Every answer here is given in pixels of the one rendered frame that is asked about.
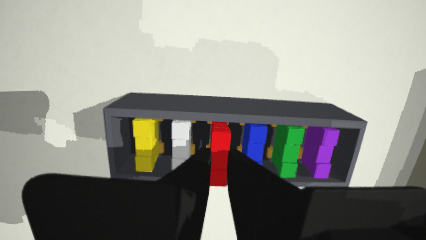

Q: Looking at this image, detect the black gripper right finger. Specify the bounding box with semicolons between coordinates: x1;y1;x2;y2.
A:
227;149;426;240

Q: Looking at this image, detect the dark grey fuse block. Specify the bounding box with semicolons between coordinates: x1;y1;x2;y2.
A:
103;92;368;188

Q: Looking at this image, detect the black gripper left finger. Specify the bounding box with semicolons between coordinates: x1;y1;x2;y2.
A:
21;147;212;240

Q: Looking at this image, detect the beige open tray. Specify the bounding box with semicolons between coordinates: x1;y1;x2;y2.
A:
406;139;426;189

